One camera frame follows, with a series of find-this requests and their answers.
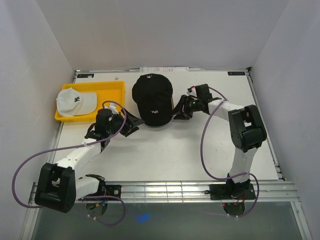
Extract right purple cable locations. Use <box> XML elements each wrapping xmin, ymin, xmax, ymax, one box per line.
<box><xmin>200</xmin><ymin>86</ymin><xmax>261</xmax><ymax>218</ymax></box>

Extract white paper label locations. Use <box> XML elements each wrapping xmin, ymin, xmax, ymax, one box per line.
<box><xmin>139</xmin><ymin>66</ymin><xmax>189</xmax><ymax>73</ymax></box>

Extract beige baseball cap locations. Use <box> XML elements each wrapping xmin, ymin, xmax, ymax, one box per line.
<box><xmin>170</xmin><ymin>97</ymin><xmax>175</xmax><ymax>116</ymax></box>

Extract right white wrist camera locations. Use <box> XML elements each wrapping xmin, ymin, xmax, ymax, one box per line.
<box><xmin>186</xmin><ymin>86</ymin><xmax>197</xmax><ymax>97</ymax></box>

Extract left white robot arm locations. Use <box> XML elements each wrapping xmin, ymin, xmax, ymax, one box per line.
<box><xmin>34</xmin><ymin>108</ymin><xmax>144</xmax><ymax>213</ymax></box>

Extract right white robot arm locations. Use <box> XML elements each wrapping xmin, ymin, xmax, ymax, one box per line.
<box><xmin>172</xmin><ymin>84</ymin><xmax>267</xmax><ymax>200</ymax></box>

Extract purple cable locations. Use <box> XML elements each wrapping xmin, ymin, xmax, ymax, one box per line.
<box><xmin>200</xmin><ymin>86</ymin><xmax>261</xmax><ymax>218</ymax></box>
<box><xmin>11</xmin><ymin>100</ymin><xmax>126</xmax><ymax>227</ymax></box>

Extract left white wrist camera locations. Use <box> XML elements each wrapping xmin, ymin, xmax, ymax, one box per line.
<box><xmin>106</xmin><ymin>102</ymin><xmax>119</xmax><ymax>115</ymax></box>

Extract black logo plate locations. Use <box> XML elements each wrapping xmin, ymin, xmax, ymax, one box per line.
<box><xmin>227</xmin><ymin>71</ymin><xmax>246</xmax><ymax>76</ymax></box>

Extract aluminium front rail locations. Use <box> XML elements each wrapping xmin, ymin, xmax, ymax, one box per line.
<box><xmin>28</xmin><ymin>181</ymin><xmax>300</xmax><ymax>204</ymax></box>

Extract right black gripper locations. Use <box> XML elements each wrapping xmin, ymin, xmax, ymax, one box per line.
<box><xmin>169</xmin><ymin>94</ymin><xmax>202</xmax><ymax>121</ymax></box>

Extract white cap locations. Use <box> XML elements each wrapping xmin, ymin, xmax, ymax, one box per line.
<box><xmin>56</xmin><ymin>87</ymin><xmax>98</xmax><ymax>117</ymax></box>

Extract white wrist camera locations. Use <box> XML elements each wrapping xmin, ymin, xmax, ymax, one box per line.
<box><xmin>186</xmin><ymin>86</ymin><xmax>197</xmax><ymax>97</ymax></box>
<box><xmin>106</xmin><ymin>102</ymin><xmax>119</xmax><ymax>115</ymax></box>

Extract plain black cap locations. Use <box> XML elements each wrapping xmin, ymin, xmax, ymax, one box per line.
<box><xmin>132</xmin><ymin>73</ymin><xmax>173</xmax><ymax>128</ymax></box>

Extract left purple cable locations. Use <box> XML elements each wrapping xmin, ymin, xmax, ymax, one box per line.
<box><xmin>11</xmin><ymin>100</ymin><xmax>126</xmax><ymax>227</ymax></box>

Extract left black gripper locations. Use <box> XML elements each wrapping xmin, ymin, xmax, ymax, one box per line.
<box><xmin>107</xmin><ymin>108</ymin><xmax>145</xmax><ymax>138</ymax></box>

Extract yellow plastic tray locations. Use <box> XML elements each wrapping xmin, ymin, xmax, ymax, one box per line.
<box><xmin>54</xmin><ymin>81</ymin><xmax>125</xmax><ymax>123</ymax></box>

